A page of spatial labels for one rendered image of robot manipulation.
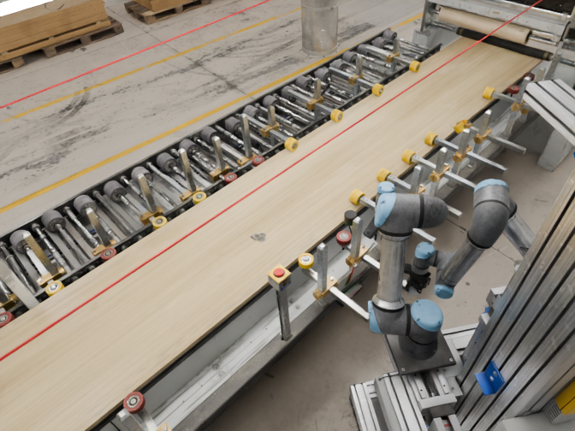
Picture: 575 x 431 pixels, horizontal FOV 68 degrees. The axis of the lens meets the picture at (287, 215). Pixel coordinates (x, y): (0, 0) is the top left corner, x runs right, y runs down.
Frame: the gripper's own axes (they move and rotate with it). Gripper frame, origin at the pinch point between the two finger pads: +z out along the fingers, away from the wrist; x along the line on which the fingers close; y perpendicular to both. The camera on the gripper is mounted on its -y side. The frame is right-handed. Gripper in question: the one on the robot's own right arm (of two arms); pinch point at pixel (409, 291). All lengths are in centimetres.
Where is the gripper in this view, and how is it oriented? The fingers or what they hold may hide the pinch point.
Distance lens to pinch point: 220.6
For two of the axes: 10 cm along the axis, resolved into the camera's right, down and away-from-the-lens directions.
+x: 7.2, -5.3, 4.5
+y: 6.9, 4.9, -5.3
